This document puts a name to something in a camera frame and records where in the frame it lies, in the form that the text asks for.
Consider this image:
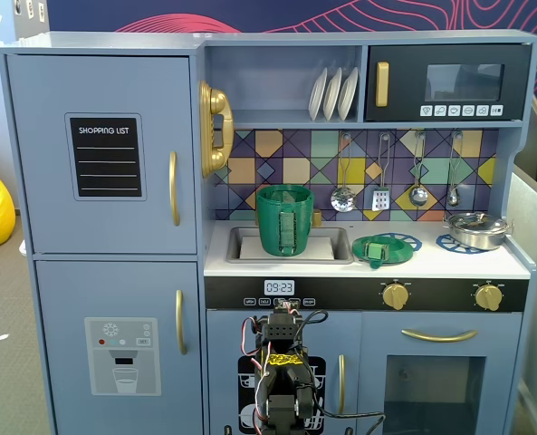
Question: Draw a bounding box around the green lid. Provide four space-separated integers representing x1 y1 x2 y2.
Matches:
351 234 415 271

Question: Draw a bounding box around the steel pot with lid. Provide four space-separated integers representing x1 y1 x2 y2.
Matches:
442 211 514 251

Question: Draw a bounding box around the green container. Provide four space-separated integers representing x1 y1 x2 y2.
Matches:
255 184 315 257

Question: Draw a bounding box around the grey sink basin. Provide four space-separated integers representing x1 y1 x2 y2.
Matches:
225 226 355 266

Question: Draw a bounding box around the steel skimmer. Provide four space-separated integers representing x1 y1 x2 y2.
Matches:
330 131 357 213

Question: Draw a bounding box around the steel slotted spatula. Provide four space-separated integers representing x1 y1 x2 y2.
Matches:
370 131 392 213

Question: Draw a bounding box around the blue dishwasher door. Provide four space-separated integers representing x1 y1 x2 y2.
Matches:
206 310 363 435

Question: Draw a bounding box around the gold toy telephone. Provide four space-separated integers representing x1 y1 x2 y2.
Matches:
198 80 235 179

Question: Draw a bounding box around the white plate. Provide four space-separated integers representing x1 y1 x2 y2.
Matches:
337 66 360 121
308 67 329 122
322 67 343 122

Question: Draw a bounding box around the gold stove knob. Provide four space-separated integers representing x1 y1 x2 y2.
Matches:
380 281 410 312
474 282 503 312

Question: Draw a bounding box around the steel ladle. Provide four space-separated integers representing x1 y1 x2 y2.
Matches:
408 130 429 208

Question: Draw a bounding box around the blue oven door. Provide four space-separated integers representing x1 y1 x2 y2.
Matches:
360 311 523 435

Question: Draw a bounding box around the black dishwasher sticker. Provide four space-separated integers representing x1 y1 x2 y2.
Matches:
237 355 327 434

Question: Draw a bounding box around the black shopping list chalkboard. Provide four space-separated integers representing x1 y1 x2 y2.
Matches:
64 112 148 202

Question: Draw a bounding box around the steel spoon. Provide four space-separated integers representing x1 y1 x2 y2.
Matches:
446 130 463 208

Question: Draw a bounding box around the blue freezer door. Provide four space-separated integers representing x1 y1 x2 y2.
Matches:
34 260 205 435

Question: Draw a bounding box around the blue toy kitchen unit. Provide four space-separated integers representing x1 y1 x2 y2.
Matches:
0 30 537 435

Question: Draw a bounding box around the blue fridge door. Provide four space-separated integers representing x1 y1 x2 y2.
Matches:
5 53 197 255

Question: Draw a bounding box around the black microwave door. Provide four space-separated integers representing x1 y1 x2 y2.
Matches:
365 43 532 122

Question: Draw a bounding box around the grey partition panel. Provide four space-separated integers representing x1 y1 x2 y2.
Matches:
506 171 537 435

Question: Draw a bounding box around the gold fridge door handle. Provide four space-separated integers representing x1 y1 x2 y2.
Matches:
168 150 182 227

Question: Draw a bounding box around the gold freezer door handle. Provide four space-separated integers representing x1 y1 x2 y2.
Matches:
175 289 188 356

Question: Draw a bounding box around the gold microwave handle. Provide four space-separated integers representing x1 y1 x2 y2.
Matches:
375 61 390 108

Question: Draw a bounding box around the gold dishwasher handle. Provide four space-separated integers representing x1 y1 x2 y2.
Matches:
337 353 347 416

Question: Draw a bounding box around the gold oven handle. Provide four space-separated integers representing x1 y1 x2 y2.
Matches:
401 328 479 343

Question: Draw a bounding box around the black cable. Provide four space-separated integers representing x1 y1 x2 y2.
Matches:
315 406 387 435

